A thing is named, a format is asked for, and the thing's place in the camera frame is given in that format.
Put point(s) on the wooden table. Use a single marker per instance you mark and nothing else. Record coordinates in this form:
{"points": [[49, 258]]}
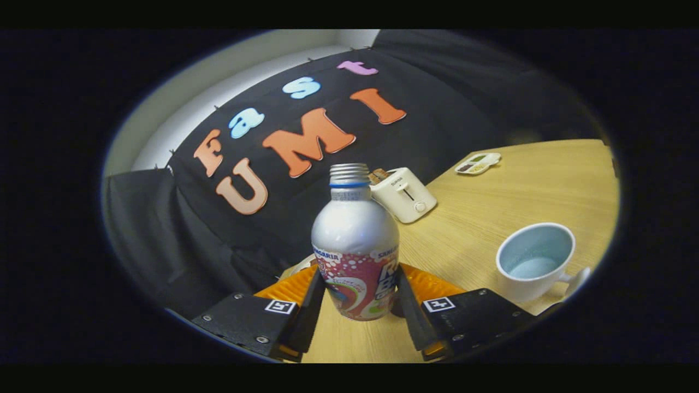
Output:
{"points": [[519, 185]]}

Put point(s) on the silver juice bottle pink label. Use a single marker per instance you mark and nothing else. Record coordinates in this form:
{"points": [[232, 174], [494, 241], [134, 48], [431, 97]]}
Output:
{"points": [[355, 240]]}

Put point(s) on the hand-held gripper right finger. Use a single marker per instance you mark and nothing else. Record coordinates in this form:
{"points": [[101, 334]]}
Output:
{"points": [[418, 322]]}

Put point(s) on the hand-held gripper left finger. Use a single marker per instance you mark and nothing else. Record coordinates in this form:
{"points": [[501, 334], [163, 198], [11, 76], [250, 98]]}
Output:
{"points": [[308, 316]]}

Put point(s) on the white cup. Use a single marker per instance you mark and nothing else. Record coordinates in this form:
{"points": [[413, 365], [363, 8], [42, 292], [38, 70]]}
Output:
{"points": [[524, 286]]}

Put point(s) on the white compartment tray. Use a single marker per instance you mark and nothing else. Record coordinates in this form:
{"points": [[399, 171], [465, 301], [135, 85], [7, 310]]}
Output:
{"points": [[478, 163]]}

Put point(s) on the toasted bread slice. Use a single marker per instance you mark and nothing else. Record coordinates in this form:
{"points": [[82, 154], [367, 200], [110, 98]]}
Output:
{"points": [[377, 176]]}

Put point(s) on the black backdrop cloth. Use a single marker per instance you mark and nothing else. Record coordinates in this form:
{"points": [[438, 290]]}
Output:
{"points": [[180, 234]]}

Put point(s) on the white toaster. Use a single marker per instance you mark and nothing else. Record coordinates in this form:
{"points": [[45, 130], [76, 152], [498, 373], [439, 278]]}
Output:
{"points": [[407, 199]]}

